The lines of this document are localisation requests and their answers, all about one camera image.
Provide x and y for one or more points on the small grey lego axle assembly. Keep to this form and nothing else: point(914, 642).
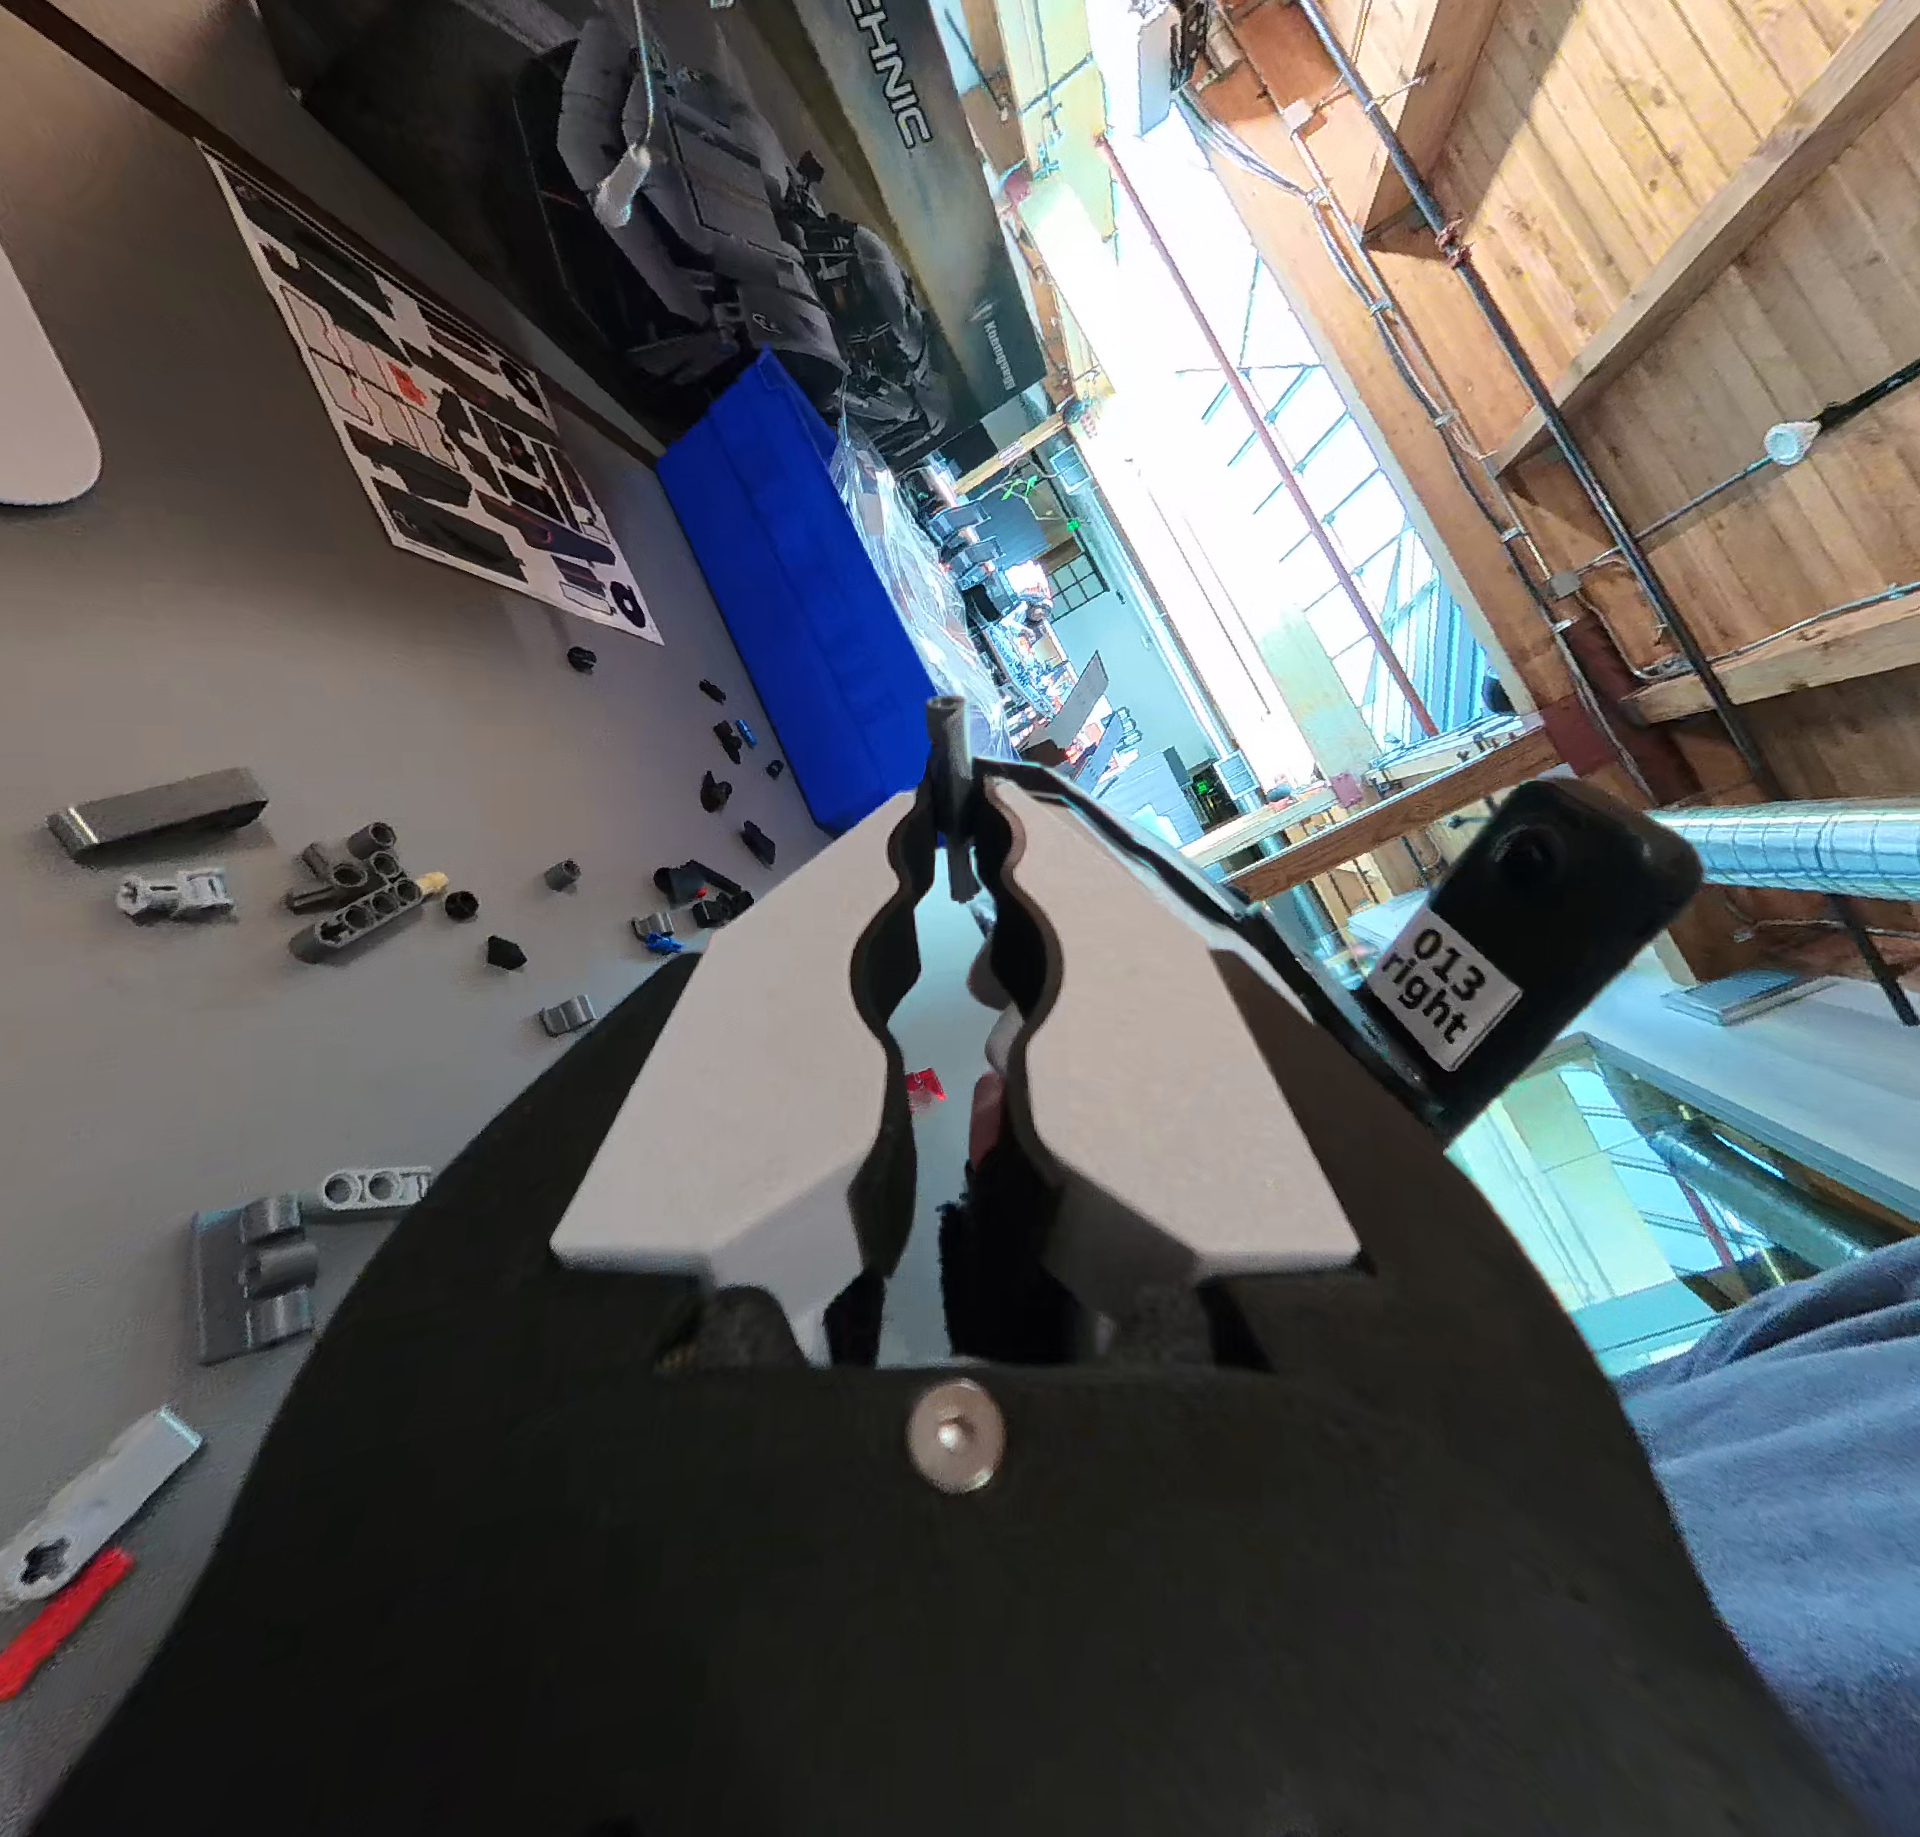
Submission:
point(950, 787)

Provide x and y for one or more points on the blue plastic bin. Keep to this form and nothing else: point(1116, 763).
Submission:
point(781, 577)

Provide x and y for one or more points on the crumpled clear plastic bags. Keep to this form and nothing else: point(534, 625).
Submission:
point(901, 563)

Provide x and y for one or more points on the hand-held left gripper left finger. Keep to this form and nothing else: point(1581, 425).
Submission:
point(721, 1102)

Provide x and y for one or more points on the scattered loose lego pieces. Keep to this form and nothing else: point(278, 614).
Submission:
point(346, 907)

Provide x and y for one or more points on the sticker sheet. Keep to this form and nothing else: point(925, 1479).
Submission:
point(436, 413)

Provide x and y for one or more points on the black lego set box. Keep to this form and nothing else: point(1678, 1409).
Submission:
point(721, 187)

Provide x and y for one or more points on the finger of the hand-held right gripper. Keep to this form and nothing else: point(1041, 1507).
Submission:
point(1002, 1010)
point(1116, 833)

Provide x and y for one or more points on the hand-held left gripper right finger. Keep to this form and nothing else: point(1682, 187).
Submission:
point(1186, 1102)

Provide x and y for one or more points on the silver ventilation duct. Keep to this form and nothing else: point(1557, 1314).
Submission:
point(1786, 855)

